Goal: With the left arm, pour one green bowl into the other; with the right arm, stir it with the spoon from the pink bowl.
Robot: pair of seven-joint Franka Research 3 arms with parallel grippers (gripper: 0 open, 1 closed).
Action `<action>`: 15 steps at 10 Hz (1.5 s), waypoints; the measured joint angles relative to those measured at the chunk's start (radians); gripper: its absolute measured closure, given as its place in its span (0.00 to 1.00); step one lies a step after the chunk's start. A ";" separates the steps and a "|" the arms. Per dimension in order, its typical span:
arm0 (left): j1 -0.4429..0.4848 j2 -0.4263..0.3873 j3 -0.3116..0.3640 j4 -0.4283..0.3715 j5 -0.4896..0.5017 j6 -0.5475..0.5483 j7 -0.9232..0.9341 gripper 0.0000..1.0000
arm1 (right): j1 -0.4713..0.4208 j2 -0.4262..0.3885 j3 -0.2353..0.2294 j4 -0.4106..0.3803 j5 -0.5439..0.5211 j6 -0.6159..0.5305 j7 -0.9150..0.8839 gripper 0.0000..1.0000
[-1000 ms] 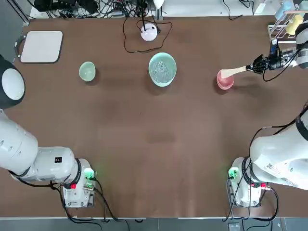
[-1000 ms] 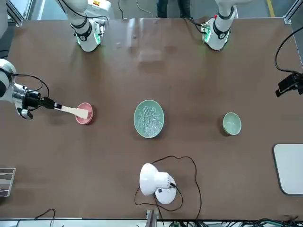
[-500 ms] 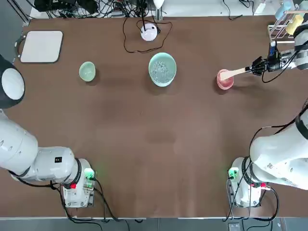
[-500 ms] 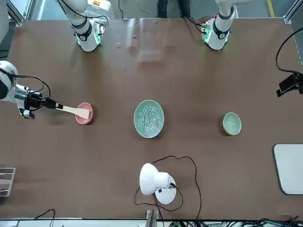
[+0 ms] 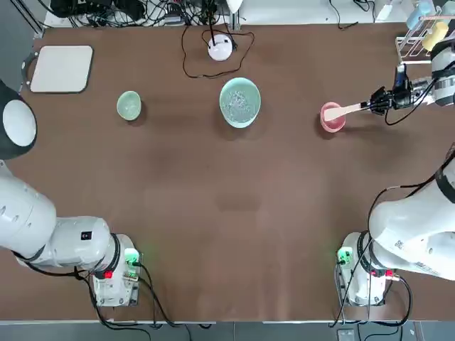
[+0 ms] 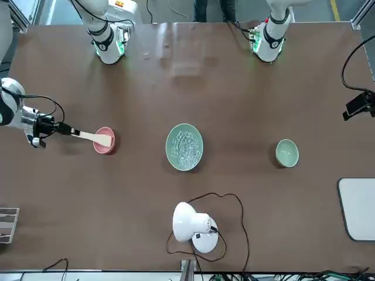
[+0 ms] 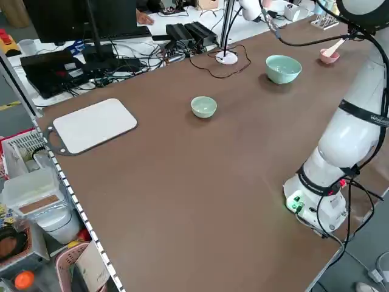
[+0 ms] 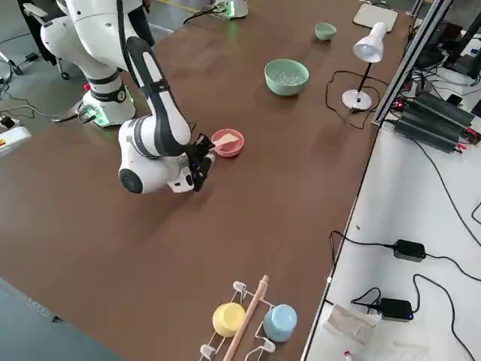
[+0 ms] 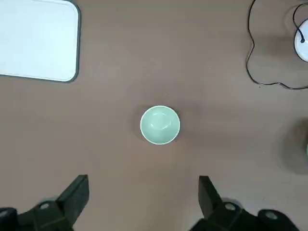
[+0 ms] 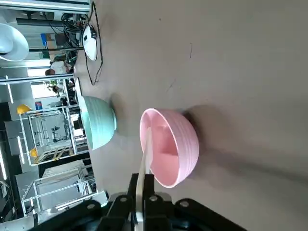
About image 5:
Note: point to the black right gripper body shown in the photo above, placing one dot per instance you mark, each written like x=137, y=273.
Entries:
x=401, y=98

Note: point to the small green bowl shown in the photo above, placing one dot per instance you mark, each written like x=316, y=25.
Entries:
x=128, y=106

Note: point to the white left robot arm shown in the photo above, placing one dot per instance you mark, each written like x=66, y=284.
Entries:
x=32, y=220

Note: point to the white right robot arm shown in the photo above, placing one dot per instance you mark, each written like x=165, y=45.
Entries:
x=409, y=227

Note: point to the pink bowl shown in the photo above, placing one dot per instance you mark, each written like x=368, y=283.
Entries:
x=332, y=124

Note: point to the large green bowl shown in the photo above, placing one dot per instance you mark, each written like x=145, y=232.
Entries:
x=240, y=103

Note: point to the yellow cup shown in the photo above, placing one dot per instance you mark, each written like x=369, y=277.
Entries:
x=435, y=35

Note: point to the blue cup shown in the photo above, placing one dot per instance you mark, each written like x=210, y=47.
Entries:
x=419, y=12

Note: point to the grey power strip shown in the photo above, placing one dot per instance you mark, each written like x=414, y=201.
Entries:
x=345, y=334

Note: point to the white grey-rimmed cutting board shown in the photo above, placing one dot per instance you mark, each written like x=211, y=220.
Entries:
x=62, y=69

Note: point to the aluminium frame post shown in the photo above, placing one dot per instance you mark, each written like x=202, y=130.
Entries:
x=235, y=21

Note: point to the aluminium frame rail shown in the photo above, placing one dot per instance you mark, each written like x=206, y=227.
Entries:
x=26, y=16

